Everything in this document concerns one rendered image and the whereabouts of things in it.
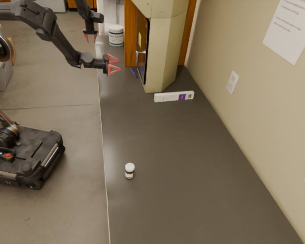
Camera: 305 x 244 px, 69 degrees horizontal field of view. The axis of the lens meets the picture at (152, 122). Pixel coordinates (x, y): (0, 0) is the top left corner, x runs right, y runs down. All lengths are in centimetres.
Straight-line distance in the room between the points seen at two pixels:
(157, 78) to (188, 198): 78
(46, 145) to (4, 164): 34
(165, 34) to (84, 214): 148
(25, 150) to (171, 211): 153
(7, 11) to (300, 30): 106
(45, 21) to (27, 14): 7
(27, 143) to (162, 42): 148
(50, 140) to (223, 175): 160
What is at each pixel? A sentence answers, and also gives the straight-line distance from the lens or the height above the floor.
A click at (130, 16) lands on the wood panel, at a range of 164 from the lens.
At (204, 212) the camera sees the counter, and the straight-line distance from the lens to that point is 97.
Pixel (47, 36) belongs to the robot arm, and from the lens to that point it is 102.
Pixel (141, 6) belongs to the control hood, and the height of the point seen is 147.
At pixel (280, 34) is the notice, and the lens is 107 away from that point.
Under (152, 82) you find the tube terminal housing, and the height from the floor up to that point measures 102.
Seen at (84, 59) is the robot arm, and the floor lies 121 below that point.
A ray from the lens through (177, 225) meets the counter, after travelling 92.
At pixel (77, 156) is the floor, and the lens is 234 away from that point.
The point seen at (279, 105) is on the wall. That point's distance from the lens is 106.
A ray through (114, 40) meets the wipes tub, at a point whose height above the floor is 99.
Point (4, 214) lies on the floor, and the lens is 219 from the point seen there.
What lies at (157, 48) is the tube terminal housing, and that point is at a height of 125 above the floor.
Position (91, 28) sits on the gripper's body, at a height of 121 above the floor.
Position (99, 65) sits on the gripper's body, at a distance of 133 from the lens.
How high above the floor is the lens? 177
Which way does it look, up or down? 41 degrees down
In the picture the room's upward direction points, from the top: 6 degrees clockwise
